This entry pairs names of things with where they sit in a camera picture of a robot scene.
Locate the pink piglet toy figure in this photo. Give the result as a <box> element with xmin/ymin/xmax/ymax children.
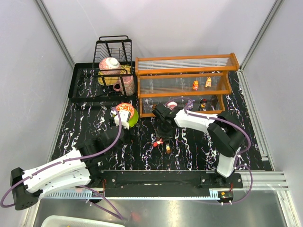
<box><xmin>153</xmin><ymin>140</ymin><xmax>163</xmax><ymax>147</ymax></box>

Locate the yellow bear toy figure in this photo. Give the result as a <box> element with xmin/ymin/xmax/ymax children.
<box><xmin>192</xmin><ymin>80</ymin><xmax>199</xmax><ymax>91</ymax></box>

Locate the brown rabbit toy figure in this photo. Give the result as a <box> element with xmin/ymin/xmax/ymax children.
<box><xmin>205</xmin><ymin>77</ymin><xmax>212</xmax><ymax>87</ymax></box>

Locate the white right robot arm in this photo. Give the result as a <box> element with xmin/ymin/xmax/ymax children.
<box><xmin>152</xmin><ymin>104</ymin><xmax>245</xmax><ymax>178</ymax></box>

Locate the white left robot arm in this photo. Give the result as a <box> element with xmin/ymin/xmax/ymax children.
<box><xmin>10</xmin><ymin>126</ymin><xmax>139</xmax><ymax>210</ymax></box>

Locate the wooden tiered display shelf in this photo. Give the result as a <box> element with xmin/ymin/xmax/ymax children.
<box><xmin>135</xmin><ymin>53</ymin><xmax>239</xmax><ymax>118</ymax></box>

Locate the pink white lamb toy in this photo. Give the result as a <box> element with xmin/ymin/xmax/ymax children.
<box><xmin>166</xmin><ymin>101</ymin><xmax>178</xmax><ymax>110</ymax></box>

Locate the lime green plate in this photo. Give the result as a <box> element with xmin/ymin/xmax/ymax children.
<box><xmin>112</xmin><ymin>110</ymin><xmax>139</xmax><ymax>127</ymax></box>

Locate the purple bunny toy figure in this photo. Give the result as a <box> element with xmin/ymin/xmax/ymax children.
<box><xmin>185</xmin><ymin>99</ymin><xmax>195</xmax><ymax>110</ymax></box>

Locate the orange patterned white bowl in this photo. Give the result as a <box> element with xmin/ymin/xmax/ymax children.
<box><xmin>116</xmin><ymin>103</ymin><xmax>134</xmax><ymax>118</ymax></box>

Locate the Snow White toy figure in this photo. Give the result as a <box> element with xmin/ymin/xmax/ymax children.
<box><xmin>199</xmin><ymin>99</ymin><xmax>207</xmax><ymax>111</ymax></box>

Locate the pink floral mug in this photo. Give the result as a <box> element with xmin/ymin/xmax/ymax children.
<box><xmin>113</xmin><ymin>76</ymin><xmax>135</xmax><ymax>96</ymax></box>

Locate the black drain tray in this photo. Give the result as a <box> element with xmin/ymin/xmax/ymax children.
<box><xmin>68</xmin><ymin>63</ymin><xmax>137</xmax><ymax>103</ymax></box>

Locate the yellow plate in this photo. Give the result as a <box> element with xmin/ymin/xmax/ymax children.
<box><xmin>98</xmin><ymin>65</ymin><xmax>132</xmax><ymax>86</ymax></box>

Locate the pink floral bowl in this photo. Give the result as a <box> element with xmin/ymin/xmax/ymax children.
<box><xmin>99</xmin><ymin>57</ymin><xmax>121</xmax><ymax>75</ymax></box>

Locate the white plastic bin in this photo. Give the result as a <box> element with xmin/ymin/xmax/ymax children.
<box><xmin>41</xmin><ymin>215</ymin><xmax>124</xmax><ymax>227</ymax></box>

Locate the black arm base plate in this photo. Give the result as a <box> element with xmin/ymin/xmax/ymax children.
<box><xmin>89</xmin><ymin>170</ymin><xmax>243</xmax><ymax>189</ymax></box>

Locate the black wire dish rack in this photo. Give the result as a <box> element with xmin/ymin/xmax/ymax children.
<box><xmin>92</xmin><ymin>35</ymin><xmax>136</xmax><ymax>96</ymax></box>

